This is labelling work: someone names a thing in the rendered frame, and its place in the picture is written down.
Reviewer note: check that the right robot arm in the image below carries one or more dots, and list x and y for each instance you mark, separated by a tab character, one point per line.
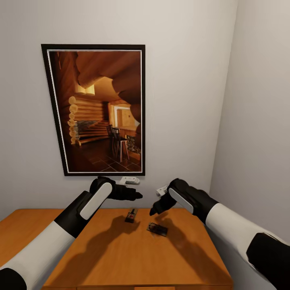
264	252

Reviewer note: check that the picture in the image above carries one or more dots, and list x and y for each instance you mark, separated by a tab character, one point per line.
98	100

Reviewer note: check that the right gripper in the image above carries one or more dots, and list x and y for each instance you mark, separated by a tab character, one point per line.
160	206

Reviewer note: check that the cabinet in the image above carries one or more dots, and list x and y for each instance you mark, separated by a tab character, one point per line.
111	254

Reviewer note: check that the mousetrap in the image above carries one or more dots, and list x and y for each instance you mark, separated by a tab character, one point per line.
131	215
158	229

